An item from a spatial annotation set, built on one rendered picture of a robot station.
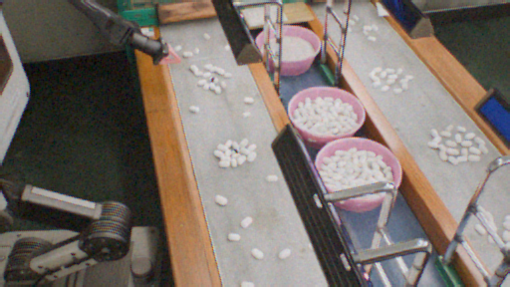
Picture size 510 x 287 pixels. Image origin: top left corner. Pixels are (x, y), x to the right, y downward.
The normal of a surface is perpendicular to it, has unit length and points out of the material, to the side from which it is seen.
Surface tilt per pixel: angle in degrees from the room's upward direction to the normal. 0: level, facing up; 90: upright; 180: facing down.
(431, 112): 0
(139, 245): 0
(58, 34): 90
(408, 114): 0
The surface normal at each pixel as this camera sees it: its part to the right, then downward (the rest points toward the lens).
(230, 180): 0.00, -0.71
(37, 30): 0.22, 0.68
